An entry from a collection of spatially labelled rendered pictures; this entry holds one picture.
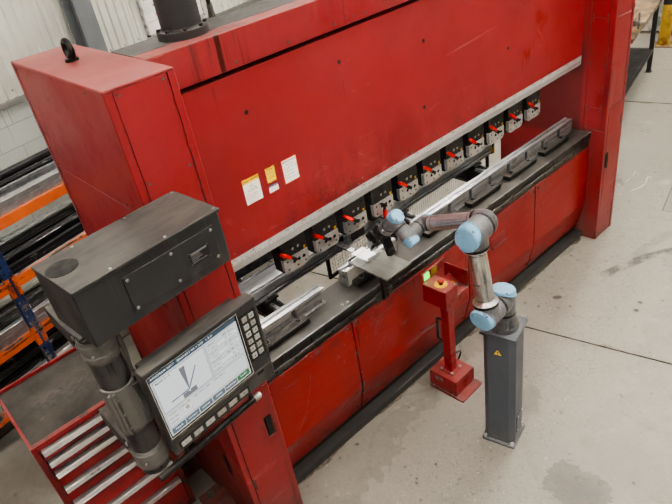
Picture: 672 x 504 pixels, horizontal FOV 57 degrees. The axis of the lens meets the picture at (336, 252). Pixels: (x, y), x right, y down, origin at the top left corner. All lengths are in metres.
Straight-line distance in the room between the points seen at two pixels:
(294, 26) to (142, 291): 1.29
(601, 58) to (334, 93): 2.25
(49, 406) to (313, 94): 1.77
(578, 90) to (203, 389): 3.45
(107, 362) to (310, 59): 1.47
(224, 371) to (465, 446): 1.80
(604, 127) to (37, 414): 3.85
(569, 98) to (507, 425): 2.40
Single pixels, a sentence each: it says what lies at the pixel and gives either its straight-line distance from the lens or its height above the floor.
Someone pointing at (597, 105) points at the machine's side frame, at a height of 1.07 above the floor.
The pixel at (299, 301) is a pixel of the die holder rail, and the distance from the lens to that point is 3.05.
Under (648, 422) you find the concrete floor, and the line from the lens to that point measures 3.80.
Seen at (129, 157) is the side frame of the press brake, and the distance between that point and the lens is 2.07.
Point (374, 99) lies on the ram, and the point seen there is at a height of 1.78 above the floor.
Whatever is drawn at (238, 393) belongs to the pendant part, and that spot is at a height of 1.29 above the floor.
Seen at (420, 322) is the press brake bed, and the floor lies 0.42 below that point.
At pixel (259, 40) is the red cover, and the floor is 2.23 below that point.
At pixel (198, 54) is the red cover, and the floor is 2.26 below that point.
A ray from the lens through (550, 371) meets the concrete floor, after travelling 3.97.
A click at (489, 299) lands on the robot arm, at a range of 2.80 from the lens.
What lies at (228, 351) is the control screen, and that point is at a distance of 2.09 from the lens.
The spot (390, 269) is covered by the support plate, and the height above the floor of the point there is 1.00.
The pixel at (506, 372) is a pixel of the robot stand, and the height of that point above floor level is 0.55.
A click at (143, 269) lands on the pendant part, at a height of 1.90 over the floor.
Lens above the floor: 2.79
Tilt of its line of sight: 33 degrees down
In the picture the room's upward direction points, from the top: 10 degrees counter-clockwise
